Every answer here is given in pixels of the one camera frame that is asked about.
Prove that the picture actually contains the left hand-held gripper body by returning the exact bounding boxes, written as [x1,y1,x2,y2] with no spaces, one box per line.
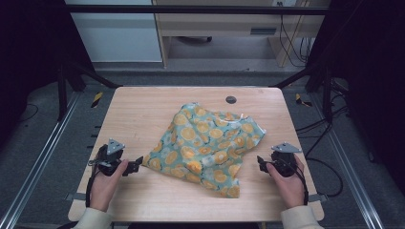
[89,137,126,177]

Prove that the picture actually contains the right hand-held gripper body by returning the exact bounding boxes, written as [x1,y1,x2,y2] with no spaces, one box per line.
[270,141,303,178]

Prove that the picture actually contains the teal orange-print cloth bag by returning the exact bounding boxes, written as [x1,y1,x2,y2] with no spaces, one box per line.
[141,102,267,199]

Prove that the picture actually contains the person's right hand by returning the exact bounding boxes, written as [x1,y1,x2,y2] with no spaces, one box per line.
[266,155,306,210]

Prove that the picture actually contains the person's left hand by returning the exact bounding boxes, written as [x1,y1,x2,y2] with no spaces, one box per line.
[90,159,130,213]

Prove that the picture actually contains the yellow black floor tape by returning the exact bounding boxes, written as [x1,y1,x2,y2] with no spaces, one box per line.
[91,91,104,109]

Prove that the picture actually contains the white cabinet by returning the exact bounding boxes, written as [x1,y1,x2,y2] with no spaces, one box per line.
[64,0,164,64]

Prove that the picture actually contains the black curtain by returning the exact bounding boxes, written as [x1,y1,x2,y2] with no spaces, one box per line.
[307,0,405,195]
[0,0,95,151]

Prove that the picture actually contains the light wooden desk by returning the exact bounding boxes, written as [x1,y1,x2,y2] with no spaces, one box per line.
[152,0,330,69]

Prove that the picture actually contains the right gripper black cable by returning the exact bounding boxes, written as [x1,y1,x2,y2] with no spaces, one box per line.
[294,163,310,206]

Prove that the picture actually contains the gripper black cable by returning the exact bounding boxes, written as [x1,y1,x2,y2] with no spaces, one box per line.
[294,163,310,206]
[84,165,100,208]

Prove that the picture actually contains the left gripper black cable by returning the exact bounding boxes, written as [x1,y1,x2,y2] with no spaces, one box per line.
[84,165,100,208]

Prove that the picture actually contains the black floor cables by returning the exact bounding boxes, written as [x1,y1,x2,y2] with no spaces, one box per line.
[295,77,351,198]

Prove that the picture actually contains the grey table edge bracket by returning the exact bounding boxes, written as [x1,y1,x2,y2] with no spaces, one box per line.
[307,193,329,203]
[64,192,89,202]

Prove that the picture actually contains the yellow handled tool right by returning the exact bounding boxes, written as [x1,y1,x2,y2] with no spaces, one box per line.
[294,93,313,108]

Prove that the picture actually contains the aluminium floor rail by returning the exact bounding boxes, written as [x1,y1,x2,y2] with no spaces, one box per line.
[309,92,385,229]
[0,91,81,229]

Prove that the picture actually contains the black metal frame stand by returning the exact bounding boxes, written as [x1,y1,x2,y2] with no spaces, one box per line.
[56,61,123,122]
[271,62,334,124]

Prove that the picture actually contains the thin black floor cable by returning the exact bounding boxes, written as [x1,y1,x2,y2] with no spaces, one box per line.
[18,103,40,124]

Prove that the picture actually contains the black hanging cables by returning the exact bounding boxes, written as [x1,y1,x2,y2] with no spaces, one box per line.
[277,1,315,69]

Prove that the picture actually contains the black horizontal frame bar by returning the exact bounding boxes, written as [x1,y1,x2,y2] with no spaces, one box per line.
[65,4,330,16]

